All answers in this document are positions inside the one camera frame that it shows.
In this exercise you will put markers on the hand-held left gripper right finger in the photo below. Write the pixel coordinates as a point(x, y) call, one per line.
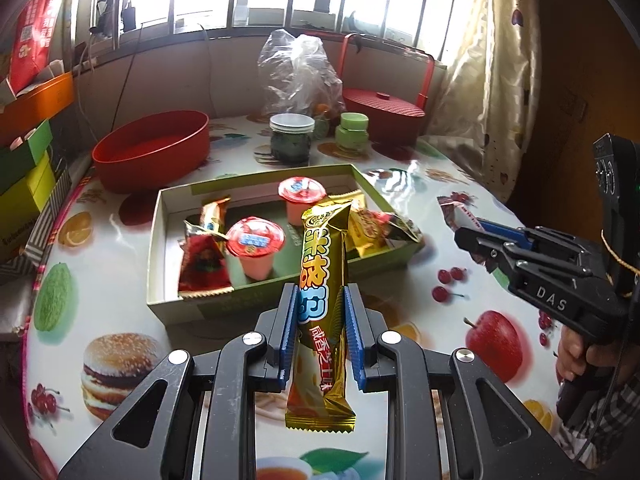
point(352, 332)

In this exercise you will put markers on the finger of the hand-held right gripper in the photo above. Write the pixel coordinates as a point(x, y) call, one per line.
point(515, 234)
point(495, 252)

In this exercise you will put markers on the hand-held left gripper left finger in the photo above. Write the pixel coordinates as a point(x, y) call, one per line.
point(290, 330)

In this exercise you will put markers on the white red snack packet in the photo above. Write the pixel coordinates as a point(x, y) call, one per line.
point(457, 212)

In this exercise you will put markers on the long gold snack bar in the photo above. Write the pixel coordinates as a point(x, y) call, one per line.
point(320, 270)
point(212, 212)

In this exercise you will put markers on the green cardboard box tray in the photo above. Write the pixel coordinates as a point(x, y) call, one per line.
point(225, 305)

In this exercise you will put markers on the pink jelly cup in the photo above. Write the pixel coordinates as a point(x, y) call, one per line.
point(300, 197)
point(255, 245)

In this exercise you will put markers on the yellow gold candy packet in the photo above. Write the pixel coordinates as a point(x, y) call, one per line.
point(367, 227)
point(405, 227)

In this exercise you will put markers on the red triangular snack packet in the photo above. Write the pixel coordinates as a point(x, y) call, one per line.
point(202, 260)

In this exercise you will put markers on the person's right forearm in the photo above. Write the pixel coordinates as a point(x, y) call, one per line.
point(600, 420)

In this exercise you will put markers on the person's right hand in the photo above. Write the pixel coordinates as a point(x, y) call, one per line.
point(567, 357)

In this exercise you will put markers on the cream printed curtain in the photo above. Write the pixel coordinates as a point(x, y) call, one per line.
point(485, 75)

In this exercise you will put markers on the small green jar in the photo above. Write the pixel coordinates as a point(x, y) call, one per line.
point(352, 130)

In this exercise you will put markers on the clear jar with white lid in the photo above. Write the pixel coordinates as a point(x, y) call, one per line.
point(291, 137)

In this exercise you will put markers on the red oval bowl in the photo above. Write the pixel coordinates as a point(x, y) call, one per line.
point(150, 150)

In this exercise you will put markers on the clear plastic bag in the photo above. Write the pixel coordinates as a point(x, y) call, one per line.
point(295, 75)

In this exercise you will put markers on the yellow-green box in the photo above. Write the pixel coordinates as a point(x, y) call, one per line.
point(22, 200)

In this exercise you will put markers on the dark green box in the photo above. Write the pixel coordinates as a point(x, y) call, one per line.
point(25, 152)

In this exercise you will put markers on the orange box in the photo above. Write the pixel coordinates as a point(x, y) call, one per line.
point(35, 105)

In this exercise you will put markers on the red paper package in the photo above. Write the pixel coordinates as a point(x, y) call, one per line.
point(40, 25)

